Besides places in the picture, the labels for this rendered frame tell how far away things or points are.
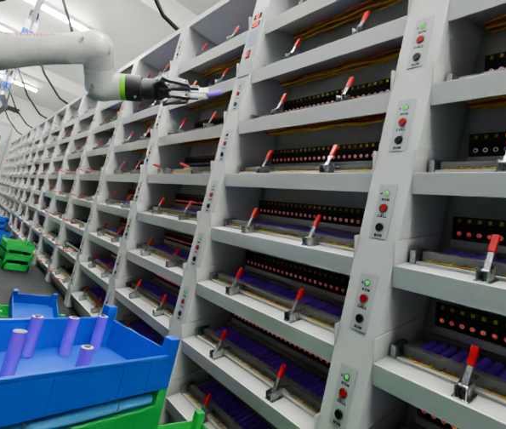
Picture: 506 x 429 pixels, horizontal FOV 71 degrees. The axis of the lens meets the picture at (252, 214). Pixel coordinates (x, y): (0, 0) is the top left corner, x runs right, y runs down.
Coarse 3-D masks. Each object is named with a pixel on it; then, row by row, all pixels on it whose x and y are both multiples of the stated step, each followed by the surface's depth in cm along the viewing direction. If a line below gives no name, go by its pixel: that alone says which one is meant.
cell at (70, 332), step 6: (72, 318) 60; (78, 318) 61; (66, 324) 60; (72, 324) 60; (66, 330) 60; (72, 330) 60; (66, 336) 60; (72, 336) 60; (66, 342) 60; (72, 342) 61; (60, 348) 60; (66, 348) 60; (60, 354) 60; (66, 354) 60
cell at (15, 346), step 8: (16, 336) 48; (24, 336) 49; (16, 344) 48; (8, 352) 48; (16, 352) 48; (8, 360) 48; (16, 360) 48; (8, 368) 48; (16, 368) 49; (0, 376) 47
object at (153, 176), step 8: (152, 168) 185; (176, 168) 193; (184, 168) 193; (208, 168) 173; (152, 176) 179; (160, 176) 172; (168, 176) 165; (176, 176) 159; (184, 176) 154; (192, 176) 148; (200, 176) 143; (208, 176) 138; (184, 184) 154; (192, 184) 148; (200, 184) 143
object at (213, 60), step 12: (240, 36) 147; (204, 48) 177; (216, 48) 161; (228, 48) 154; (240, 48) 159; (180, 60) 190; (192, 60) 178; (204, 60) 169; (216, 60) 177; (228, 60) 177; (240, 60) 168; (180, 72) 188; (204, 72) 189; (216, 72) 189
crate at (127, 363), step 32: (0, 320) 55; (64, 320) 63; (96, 320) 68; (0, 352) 55; (96, 352) 65; (128, 352) 65; (160, 352) 59; (0, 384) 38; (32, 384) 41; (64, 384) 44; (96, 384) 48; (128, 384) 52; (160, 384) 57; (0, 416) 39; (32, 416) 42
